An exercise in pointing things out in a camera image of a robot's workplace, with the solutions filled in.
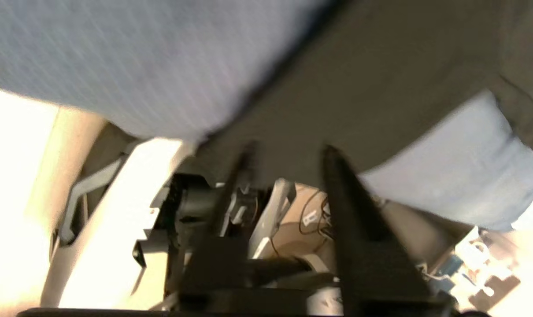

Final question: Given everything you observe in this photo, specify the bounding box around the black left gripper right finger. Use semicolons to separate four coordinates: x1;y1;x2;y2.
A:
322;145;443;315

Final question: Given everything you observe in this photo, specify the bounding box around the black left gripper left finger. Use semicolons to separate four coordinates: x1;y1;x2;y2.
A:
181;142;257;295

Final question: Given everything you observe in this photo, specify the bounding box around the black moon print t-shirt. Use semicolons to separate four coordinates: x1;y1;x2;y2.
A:
178;0;533;188

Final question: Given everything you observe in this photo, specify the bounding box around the blue bed sheet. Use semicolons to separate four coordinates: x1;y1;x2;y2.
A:
0;0;533;232

